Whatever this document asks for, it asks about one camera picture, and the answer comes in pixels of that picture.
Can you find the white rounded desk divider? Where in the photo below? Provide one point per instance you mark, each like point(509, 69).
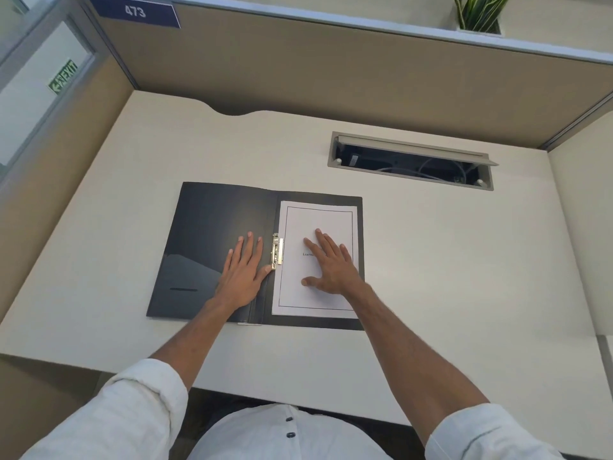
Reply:
point(584, 225)

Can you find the white neighbouring desk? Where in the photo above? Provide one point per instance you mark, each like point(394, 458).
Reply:
point(607, 359)

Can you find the black folder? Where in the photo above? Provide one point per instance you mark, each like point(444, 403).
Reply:
point(206, 210)

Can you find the person's left forearm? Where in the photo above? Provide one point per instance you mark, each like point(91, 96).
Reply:
point(191, 340)

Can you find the blue number sign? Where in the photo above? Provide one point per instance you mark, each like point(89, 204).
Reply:
point(134, 11)

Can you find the beige back partition panel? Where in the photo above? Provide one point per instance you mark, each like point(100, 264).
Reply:
point(335, 76)

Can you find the grey framed glass partition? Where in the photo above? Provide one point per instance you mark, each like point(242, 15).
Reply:
point(40, 35)

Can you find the person's right hand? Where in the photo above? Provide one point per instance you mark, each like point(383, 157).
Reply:
point(337, 273)

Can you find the person's left hand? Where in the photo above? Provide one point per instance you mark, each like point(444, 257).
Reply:
point(242, 277)

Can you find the beige side partition panel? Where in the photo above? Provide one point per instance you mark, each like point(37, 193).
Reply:
point(62, 162)

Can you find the green exit sign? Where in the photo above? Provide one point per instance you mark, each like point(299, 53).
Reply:
point(62, 77)

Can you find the snake plant in pot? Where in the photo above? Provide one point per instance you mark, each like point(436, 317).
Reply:
point(479, 11)

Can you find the white printed paper stack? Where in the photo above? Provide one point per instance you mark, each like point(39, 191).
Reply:
point(297, 301)

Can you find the white buttoned shirt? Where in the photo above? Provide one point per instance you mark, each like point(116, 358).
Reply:
point(110, 416)

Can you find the person's right forearm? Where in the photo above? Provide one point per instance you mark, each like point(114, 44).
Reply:
point(412, 368)

